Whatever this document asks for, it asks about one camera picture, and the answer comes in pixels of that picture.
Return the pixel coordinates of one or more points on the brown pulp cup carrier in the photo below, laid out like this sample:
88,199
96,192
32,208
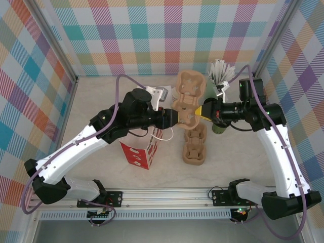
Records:
188,83
195,149
192,163

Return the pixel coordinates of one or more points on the white red apple paper bag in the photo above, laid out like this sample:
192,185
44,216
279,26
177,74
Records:
136,154

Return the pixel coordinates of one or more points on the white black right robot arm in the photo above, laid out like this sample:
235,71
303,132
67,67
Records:
278,157

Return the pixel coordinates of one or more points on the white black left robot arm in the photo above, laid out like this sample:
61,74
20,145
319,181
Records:
76,146

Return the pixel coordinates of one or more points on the mint green holder cup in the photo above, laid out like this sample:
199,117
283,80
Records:
210,89

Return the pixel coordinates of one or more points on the right circuit board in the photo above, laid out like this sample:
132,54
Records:
241,212

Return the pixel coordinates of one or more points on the circuit board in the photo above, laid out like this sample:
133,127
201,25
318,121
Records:
100,213
241,212

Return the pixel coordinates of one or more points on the left circuit board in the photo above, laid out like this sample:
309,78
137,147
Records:
100,213

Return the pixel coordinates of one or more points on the aluminium right frame post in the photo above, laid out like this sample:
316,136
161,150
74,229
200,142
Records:
276,38

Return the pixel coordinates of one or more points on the aluminium frame post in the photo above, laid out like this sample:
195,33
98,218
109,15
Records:
276,38
55,43

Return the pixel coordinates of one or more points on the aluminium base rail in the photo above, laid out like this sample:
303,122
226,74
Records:
164,197

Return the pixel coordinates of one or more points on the aluminium left frame post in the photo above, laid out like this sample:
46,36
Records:
55,43

